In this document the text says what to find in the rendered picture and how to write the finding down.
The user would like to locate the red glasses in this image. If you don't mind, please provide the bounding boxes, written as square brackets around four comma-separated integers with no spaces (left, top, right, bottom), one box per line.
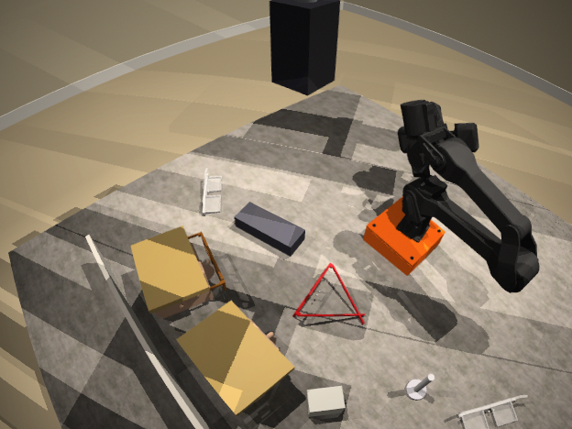
[293,263,366,324]

